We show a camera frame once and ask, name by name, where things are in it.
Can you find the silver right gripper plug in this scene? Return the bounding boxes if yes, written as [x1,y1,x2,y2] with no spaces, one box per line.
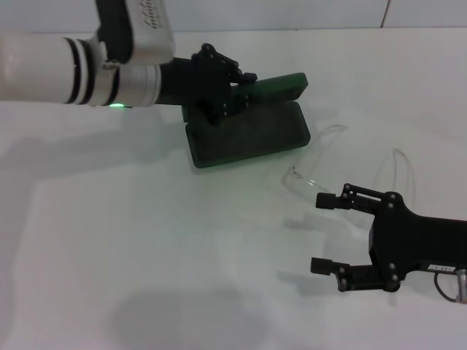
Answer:
[456,268,467,304]

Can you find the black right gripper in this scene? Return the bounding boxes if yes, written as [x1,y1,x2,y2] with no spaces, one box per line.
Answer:
[309,183,467,294]

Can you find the clear plastic glasses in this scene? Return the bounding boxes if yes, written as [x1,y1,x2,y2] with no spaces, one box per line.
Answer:
[280,124,417,234]

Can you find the dark right arm cable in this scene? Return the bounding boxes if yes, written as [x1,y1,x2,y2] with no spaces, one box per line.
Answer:
[433,272,460,303]

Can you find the green glasses case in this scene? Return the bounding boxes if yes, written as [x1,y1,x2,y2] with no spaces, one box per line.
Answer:
[181,71,311,170]

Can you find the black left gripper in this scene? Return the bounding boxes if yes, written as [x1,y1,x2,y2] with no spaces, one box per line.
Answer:
[160,43,258,128]

